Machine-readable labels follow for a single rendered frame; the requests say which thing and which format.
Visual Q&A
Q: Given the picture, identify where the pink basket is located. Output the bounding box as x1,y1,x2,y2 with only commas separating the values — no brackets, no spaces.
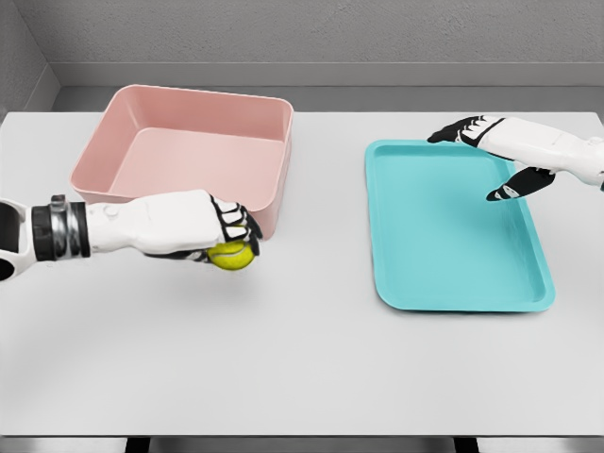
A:
69,84,295,242

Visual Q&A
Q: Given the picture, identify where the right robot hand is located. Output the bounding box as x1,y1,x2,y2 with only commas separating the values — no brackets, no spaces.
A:
427,115,561,203

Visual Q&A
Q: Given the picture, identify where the yellow tennis ball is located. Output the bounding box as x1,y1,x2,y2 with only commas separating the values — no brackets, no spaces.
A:
207,241,257,273

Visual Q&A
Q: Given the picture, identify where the blue tray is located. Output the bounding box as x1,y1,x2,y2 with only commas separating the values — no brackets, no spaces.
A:
363,138,557,314

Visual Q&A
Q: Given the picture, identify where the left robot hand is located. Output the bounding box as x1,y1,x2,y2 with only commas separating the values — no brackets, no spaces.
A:
133,189,264,268

